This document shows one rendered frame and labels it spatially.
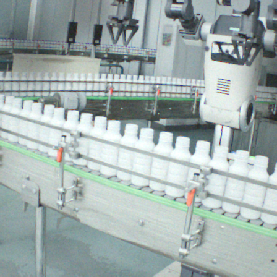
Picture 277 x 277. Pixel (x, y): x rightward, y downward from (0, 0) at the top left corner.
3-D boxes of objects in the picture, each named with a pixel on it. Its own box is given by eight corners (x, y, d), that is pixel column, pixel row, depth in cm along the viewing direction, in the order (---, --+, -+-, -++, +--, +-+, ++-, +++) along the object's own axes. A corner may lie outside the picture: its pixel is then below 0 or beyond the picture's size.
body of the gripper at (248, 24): (262, 42, 120) (264, 19, 118) (251, 39, 112) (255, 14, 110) (243, 39, 124) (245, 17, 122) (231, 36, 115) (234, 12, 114)
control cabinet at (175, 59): (179, 123, 822) (190, 28, 782) (197, 129, 784) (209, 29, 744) (146, 125, 772) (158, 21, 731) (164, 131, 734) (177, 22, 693)
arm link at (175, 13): (194, 12, 174) (183, 10, 177) (185, -3, 166) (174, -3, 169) (187, 27, 172) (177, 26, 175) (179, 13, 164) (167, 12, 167)
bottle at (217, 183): (212, 200, 117) (222, 144, 114) (225, 207, 113) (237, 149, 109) (196, 203, 114) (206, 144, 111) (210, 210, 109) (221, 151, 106)
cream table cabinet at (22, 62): (71, 133, 639) (79, 55, 614) (93, 143, 592) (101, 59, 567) (6, 136, 571) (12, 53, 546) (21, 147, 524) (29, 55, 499)
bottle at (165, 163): (170, 192, 121) (178, 136, 117) (149, 191, 120) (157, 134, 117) (167, 185, 127) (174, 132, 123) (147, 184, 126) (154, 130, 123)
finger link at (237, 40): (256, 67, 119) (259, 37, 117) (249, 67, 113) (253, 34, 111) (236, 64, 123) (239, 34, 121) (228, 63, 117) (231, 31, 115)
